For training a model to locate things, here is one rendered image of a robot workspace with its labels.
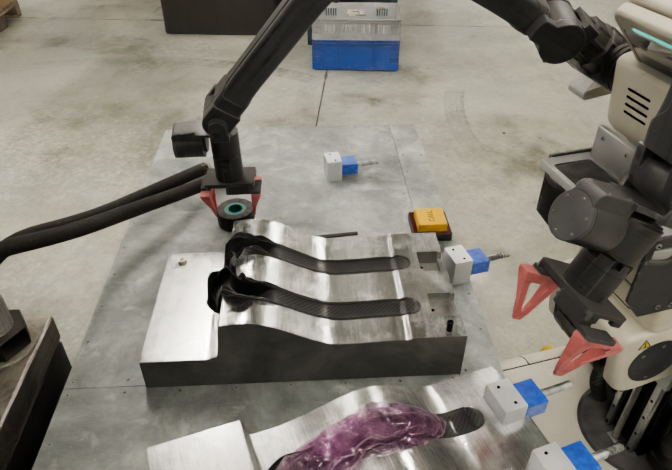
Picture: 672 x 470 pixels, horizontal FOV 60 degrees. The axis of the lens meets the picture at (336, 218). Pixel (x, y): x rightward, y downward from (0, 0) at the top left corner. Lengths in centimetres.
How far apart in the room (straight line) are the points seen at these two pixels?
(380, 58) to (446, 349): 338
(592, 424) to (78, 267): 195
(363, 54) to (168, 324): 335
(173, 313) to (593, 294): 64
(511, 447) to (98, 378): 63
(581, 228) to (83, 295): 207
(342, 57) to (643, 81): 327
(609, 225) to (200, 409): 63
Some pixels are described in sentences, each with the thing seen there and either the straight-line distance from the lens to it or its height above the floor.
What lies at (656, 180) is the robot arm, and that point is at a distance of 71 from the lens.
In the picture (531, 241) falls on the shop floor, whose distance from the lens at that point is 265.
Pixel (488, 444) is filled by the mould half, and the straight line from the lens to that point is 86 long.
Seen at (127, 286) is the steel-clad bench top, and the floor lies 80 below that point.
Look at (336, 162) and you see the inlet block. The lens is 138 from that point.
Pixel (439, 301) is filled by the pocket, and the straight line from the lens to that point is 100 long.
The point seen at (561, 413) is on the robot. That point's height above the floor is 28.
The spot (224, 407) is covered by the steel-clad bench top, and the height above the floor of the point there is 80.
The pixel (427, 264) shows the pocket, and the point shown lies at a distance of 108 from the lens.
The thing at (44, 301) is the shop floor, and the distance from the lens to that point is 250.
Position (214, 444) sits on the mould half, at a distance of 78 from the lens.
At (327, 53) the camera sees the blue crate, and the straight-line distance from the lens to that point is 416.
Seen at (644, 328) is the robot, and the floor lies 81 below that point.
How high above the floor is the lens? 155
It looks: 36 degrees down
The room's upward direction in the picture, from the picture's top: straight up
